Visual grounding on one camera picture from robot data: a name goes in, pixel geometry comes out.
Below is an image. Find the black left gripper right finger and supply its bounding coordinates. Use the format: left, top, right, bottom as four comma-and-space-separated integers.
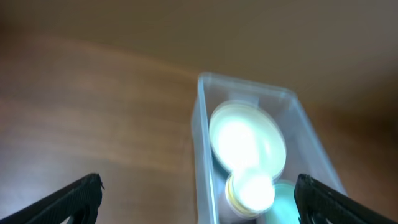
294, 174, 397, 224

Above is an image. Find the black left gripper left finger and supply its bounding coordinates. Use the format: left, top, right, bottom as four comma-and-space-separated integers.
1, 173, 103, 224

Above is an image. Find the mint green bowl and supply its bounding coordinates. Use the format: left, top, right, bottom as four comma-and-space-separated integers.
264, 180, 300, 224

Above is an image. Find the cream white cup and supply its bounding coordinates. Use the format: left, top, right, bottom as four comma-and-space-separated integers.
231, 169, 275, 214

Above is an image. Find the cream large bowl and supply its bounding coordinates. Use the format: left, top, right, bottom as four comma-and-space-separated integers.
208, 100, 287, 180

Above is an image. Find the yellow cup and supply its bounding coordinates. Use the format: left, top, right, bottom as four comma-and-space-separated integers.
218, 175, 267, 223

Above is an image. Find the dark blue large bowl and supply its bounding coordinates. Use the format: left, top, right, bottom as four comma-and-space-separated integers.
211, 152, 230, 182

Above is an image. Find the clear plastic storage box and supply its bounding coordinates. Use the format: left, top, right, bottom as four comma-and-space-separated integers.
191, 72, 346, 223

